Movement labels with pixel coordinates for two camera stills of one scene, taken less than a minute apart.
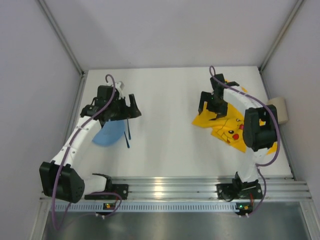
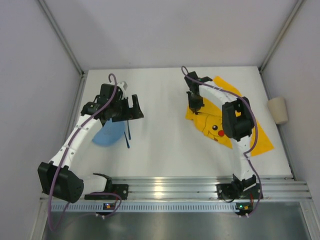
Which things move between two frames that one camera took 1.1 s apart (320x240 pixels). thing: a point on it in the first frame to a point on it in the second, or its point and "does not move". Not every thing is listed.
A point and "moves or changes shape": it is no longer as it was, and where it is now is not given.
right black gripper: (215, 105) to (195, 101)
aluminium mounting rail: (206, 188) does not move
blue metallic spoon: (129, 132) does not move
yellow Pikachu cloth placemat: (229, 126) moves or changes shape
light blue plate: (111, 134) does not move
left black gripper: (124, 109) does not move
